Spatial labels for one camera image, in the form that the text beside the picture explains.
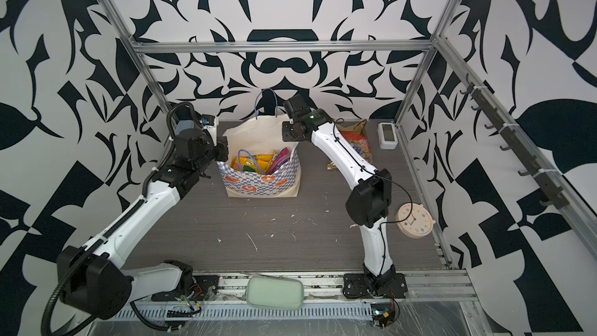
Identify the red fruit candy bag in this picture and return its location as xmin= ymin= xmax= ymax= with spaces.
xmin=335 ymin=118 xmax=373 ymax=164

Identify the purple candy packet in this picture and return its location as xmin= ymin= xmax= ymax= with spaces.
xmin=267 ymin=148 xmax=292 ymax=175

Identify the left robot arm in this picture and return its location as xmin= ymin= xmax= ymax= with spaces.
xmin=40 ymin=102 xmax=228 ymax=335

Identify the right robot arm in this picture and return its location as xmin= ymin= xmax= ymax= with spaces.
xmin=281 ymin=95 xmax=407 ymax=300

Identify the white digital thermometer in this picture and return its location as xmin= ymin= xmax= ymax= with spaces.
xmin=378 ymin=122 xmax=398 ymax=150

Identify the beige round clock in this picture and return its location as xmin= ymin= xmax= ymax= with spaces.
xmin=396 ymin=203 xmax=436 ymax=240

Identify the wall hook rail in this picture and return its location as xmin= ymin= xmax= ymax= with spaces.
xmin=462 ymin=74 xmax=570 ymax=209

